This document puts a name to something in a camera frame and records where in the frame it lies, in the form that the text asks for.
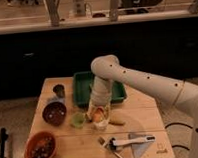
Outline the small green paper cup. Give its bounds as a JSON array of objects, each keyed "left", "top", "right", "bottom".
[{"left": 71, "top": 112, "right": 86, "bottom": 129}]

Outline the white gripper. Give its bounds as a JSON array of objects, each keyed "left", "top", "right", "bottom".
[{"left": 86, "top": 98, "right": 113, "bottom": 131}]

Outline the orange apple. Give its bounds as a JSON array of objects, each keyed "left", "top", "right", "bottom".
[{"left": 92, "top": 111, "right": 104, "bottom": 123}]

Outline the black stand at left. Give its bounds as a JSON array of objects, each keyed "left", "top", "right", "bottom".
[{"left": 0, "top": 128, "right": 8, "bottom": 158}]

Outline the yellow potato piece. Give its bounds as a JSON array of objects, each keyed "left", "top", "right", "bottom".
[{"left": 109, "top": 115, "right": 125, "bottom": 126}]

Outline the small dark cup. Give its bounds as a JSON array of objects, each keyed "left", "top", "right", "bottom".
[{"left": 53, "top": 84, "right": 65, "bottom": 98}]

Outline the green plastic tray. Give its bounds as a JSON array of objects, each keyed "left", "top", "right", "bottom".
[{"left": 72, "top": 71, "right": 127, "bottom": 108}]

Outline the white handled kitchen tool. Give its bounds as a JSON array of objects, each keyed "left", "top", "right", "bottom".
[{"left": 109, "top": 136, "right": 156, "bottom": 149}]

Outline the dark brown bowl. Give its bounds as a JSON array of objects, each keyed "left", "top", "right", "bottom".
[{"left": 42, "top": 102, "right": 66, "bottom": 127}]

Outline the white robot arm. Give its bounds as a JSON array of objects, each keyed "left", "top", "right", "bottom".
[{"left": 87, "top": 55, "right": 198, "bottom": 158}]

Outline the orange bowl with food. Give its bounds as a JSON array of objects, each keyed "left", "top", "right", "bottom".
[{"left": 24, "top": 131, "right": 57, "bottom": 158}]

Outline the black cable on floor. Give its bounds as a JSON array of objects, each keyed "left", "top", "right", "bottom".
[{"left": 164, "top": 121, "right": 195, "bottom": 152}]

